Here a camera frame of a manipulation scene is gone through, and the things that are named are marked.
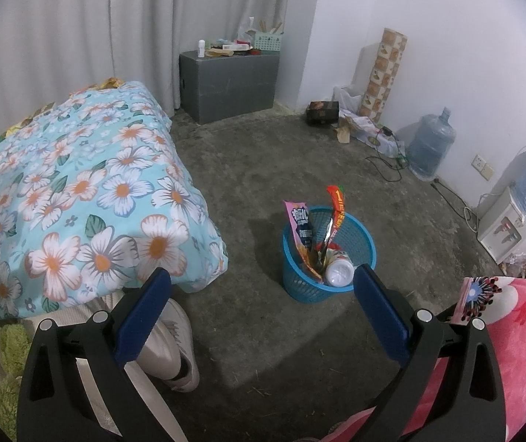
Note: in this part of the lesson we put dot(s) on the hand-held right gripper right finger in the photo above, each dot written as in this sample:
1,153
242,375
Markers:
382,317

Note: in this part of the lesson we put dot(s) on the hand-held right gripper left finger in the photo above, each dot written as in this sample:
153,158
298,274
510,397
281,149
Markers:
143,317

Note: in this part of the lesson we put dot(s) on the white bottle with red label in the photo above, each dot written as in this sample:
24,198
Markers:
338,271

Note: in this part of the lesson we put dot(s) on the blue plastic basket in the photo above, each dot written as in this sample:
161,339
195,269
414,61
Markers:
309,287

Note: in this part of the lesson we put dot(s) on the red orange snack wrapper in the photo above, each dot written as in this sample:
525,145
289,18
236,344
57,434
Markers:
336,212

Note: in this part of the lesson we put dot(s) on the pink blue snack bag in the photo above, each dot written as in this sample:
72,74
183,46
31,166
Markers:
302,230

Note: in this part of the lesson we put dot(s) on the white shoe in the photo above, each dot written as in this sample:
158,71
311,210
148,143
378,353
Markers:
175,345

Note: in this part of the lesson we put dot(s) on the blue floral blanket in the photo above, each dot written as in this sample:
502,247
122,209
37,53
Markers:
83,170

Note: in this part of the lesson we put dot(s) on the pink floral blanket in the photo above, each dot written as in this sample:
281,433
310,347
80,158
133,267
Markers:
516,340

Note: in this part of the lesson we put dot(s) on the white water dispenser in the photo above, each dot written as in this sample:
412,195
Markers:
502,230

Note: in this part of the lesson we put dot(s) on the small plastic bag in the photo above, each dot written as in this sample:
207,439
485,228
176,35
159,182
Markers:
523,264

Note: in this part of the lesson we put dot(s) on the black power adapter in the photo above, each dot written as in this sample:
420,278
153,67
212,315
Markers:
387,130

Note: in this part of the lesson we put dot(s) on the brown paper scrap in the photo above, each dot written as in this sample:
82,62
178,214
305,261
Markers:
343,131

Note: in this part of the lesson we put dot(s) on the gold crinkled wrapper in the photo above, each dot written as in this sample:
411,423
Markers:
111,83

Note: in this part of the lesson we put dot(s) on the dark box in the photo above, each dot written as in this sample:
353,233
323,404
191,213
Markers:
322,111

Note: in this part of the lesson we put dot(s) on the white plastic bag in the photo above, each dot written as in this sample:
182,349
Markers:
348,99

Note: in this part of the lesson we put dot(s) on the patterned floor covering roll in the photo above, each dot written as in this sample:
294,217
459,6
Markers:
382,73

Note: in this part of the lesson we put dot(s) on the grey cabinet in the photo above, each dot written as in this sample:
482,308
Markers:
226,85

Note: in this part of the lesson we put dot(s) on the white board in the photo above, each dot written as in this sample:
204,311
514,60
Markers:
366,69

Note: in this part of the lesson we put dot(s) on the grey curtain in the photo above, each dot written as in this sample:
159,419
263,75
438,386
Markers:
83,23

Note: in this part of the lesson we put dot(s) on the small white bottle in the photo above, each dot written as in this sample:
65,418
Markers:
202,49

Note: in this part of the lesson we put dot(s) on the red white box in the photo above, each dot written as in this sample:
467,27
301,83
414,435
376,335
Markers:
237,47

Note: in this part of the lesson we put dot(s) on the green storage basket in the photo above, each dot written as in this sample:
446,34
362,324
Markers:
268,40

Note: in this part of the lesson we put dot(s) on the wall socket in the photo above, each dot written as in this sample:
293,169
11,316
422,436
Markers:
483,167

